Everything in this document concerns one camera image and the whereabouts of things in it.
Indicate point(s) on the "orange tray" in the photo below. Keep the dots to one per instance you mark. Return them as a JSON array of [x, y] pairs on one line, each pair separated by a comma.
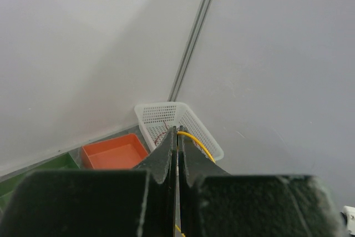
[[123, 152]]

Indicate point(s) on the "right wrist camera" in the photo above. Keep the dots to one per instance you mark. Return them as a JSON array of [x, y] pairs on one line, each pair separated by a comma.
[[348, 214]]

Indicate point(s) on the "empty white basket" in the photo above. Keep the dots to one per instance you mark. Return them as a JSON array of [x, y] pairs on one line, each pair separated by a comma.
[[156, 118]]

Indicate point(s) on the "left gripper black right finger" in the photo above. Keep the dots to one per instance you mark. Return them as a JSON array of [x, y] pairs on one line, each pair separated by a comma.
[[214, 202]]

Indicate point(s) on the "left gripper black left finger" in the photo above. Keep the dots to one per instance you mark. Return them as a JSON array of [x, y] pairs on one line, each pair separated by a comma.
[[134, 202]]

